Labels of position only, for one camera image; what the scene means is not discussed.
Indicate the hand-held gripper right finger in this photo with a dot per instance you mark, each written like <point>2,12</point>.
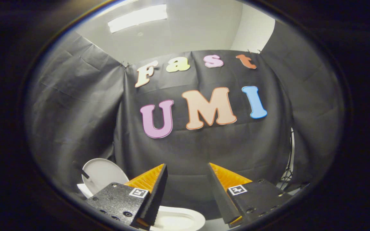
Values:
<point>218,195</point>

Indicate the ceiling light panel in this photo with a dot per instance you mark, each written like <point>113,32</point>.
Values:
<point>136,17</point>

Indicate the white toilet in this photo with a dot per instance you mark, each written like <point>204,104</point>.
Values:
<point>178,221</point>

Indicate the black tripod stand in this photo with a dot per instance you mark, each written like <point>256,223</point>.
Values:
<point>289,166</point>

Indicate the black backdrop cloth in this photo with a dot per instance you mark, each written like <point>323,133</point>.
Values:
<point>204,150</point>

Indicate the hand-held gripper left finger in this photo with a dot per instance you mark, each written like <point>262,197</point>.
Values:
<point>154,195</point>

